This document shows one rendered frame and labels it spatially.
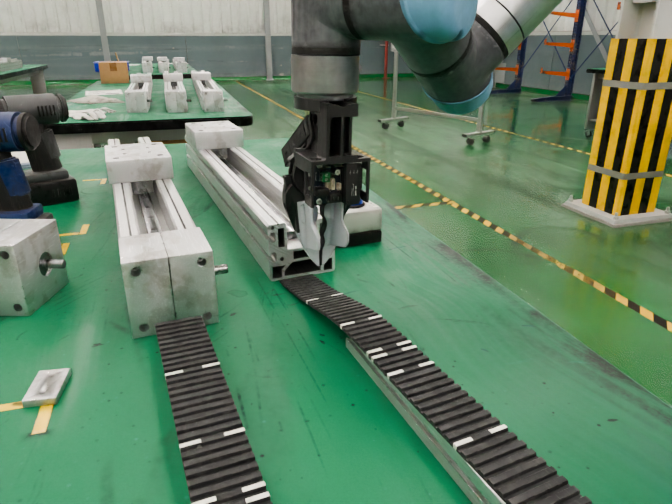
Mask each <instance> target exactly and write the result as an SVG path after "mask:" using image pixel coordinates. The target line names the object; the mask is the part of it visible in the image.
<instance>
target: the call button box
mask: <svg viewBox="0 0 672 504"><path fill-rule="evenodd" d="M344 224H345V226H346V228H347V230H348V232H349V243H348V245H347V246H346V247H349V246H355V245H362V244H368V243H375V242H380V241H381V233H382V232H381V230H380V229H381V226H382V209H381V208H380V207H379V206H378V205H376V204H374V203H373V202H371V201H369V202H368V203H366V202H365V201H363V203H362V204H360V205H351V206H350V208H349V209H348V211H347V212H346V214H345V216H344Z"/></svg>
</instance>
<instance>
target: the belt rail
mask: <svg viewBox="0 0 672 504"><path fill-rule="evenodd" d="M346 347H347V349H348V350H349V351H350V352H351V354H352V355H353V356H354V357H355V359H356V360H357V361H358V362H359V363H360V365H361V366H362V367H363V368H364V370H365V371H366V372H367V373H368V375H369V376H370V377H371V378H372V380H373V381H374V382H375V383H376V385H377V386H378V387H379V388H380V389H381V391H382V392H383V393H384V394H385V396H386V397H387V398H388V399H389V401H390V402H391V403H392V404H393V406H394V407H395V408H396V409H397V410H398V412H399V413H400V414H401V415H402V417H403V418H404V419H405V420H406V422H407V423H408V424H409V425H410V427H411V428H412V429H413V430H414V432H415V433H416V434H417V435H418V436H419V438H420V439H421V440H422V441H423V443H424V444H425V445H426V446H427V448H428V449H429V450H430V451H431V453H432V454H433V455H434V456H435V458H436V459H437V460H438V461H439V462H440V464H441V465H442V466H443V467H444V469H445V470H446V471H447V472H448V474H449V475H450V476H451V477H452V479H453V480H454V481H455V482H456V484H457V485H458V486H459V487H460V488H461V490H462V491H463V492H464V493H465V495H466V496H467V497H468V498H469V500H470V501H471V502H472V503H473V504H506V503H505V502H504V501H503V500H502V499H501V498H500V497H499V496H498V495H497V494H496V492H495V491H494V490H493V489H492V488H491V487H490V486H489V485H488V484H487V483H486V482H485V481H484V480H483V479H482V478H481V477H480V476H479V475H478V474H477V473H476V471H475V470H474V469H473V468H472V467H471V466H470V465H469V464H468V463H467V462H466V461H465V460H464V459H463V458H462V457H461V456H460V455H459V454H458V453H457V452H456V450H455V449H454V448H453V447H452V446H451V445H450V444H449V443H448V442H447V441H446V440H445V439H444V438H443V437H442V436H441V435H440V434H439V433H438V432H437V430H436V429H435V428H434V427H433V426H432V425H431V424H430V423H429V422H428V421H427V420H426V419H425V418H424V417H423V416H422V415H421V414H420V413H419V411H418V410H417V409H416V408H415V407H414V406H413V405H412V404H411V403H410V402H409V401H408V400H407V399H406V398H405V397H404V396H403V395H402V393H401V392H400V391H399V390H398V389H397V388H396V387H395V386H394V385H393V384H392V383H391V382H390V381H389V379H388V378H387V377H386V376H385V375H384V374H383V373H382V372H381V371H380V370H379V369H378V367H377V366H376V365H375V364H374V363H373V362H372V361H371V360H370V359H369V358H368V357H367V355H366V354H365V353H364V352H363V351H362V350H361V349H360V348H359V347H358V346H357V345H356V343H355V342H354V341H353V340H352V339H351V338H350V339H348V338H346Z"/></svg>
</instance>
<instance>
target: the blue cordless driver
mask: <svg viewBox="0 0 672 504"><path fill-rule="evenodd" d="M40 140H41V131H40V127H39V124H38V122H37V120H36V118H35V117H33V116H32V115H31V114H30V113H20V112H0V219H54V218H53V214H52V213H49V212H43V206H42V204H40V203H32V201H31V198H30V196H29V193H30V191H31V188H30V186H29V183H28V181H27V178H26V176H25V173H24V171H23V168H22V165H21V163H20V160H19V158H18V157H16V156H12V154H11V152H24V151H26V150H28V151H32V150H35V149H36V148H37V146H38V145H39V144H40Z"/></svg>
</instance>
